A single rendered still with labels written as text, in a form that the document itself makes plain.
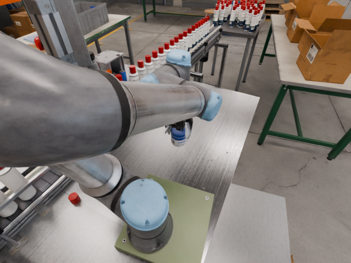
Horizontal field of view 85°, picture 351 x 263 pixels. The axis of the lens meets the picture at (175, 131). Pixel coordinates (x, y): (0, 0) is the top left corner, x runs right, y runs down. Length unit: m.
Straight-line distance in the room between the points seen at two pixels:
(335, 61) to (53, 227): 1.91
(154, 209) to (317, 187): 1.82
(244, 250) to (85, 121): 0.67
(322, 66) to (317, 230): 1.22
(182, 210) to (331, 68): 1.53
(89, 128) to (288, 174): 2.02
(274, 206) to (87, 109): 0.78
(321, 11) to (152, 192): 2.33
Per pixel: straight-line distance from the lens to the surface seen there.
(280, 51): 2.33
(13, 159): 0.20
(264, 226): 0.81
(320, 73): 1.87
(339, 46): 1.80
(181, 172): 0.85
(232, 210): 0.80
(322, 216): 2.03
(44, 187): 0.90
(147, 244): 0.66
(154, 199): 0.51
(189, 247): 0.71
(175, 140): 0.81
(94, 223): 0.80
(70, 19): 0.60
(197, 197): 0.76
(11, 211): 0.88
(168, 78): 0.52
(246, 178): 1.93
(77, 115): 0.18
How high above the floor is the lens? 1.53
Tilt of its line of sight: 44 degrees down
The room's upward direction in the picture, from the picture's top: straight up
